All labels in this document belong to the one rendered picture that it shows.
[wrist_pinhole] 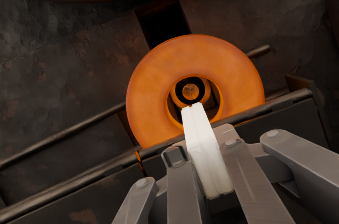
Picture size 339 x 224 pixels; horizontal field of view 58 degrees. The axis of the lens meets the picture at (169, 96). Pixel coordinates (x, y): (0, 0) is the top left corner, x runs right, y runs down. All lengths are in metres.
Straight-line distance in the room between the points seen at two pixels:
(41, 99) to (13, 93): 0.04
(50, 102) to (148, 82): 0.17
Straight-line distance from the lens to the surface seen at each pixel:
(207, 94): 0.45
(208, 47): 0.34
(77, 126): 0.44
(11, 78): 0.47
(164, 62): 0.33
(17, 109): 0.48
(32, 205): 0.40
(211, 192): 0.16
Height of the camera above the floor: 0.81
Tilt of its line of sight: 9 degrees down
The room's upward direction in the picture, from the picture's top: 22 degrees counter-clockwise
